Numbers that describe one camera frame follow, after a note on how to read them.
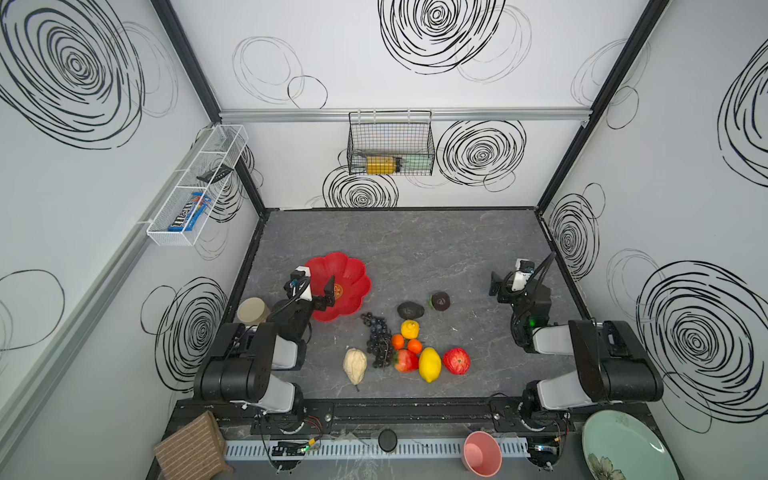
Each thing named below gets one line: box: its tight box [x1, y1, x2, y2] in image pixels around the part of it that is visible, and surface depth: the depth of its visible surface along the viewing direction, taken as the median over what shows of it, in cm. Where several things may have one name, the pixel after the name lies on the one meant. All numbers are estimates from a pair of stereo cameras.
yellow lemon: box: [419, 347, 442, 383], surface depth 80 cm
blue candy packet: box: [167, 192, 212, 232], surface depth 71 cm
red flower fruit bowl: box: [306, 252, 372, 322], surface depth 101 cm
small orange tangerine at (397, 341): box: [391, 334, 405, 350], surface depth 84 cm
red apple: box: [443, 347, 471, 376], surface depth 79 cm
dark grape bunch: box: [360, 312, 393, 369], surface depth 84 cm
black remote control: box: [196, 163, 234, 184], surface depth 82 cm
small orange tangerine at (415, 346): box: [408, 339, 423, 354], surface depth 84 cm
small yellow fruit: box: [400, 319, 421, 340], surface depth 86 cm
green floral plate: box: [582, 410, 681, 480], surface depth 70 cm
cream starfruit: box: [343, 348, 368, 386], surface depth 79 cm
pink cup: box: [461, 431, 503, 478], surface depth 69 cm
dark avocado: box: [397, 301, 425, 320], surface depth 90 cm
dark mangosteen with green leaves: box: [428, 291, 451, 311], surface depth 92 cm
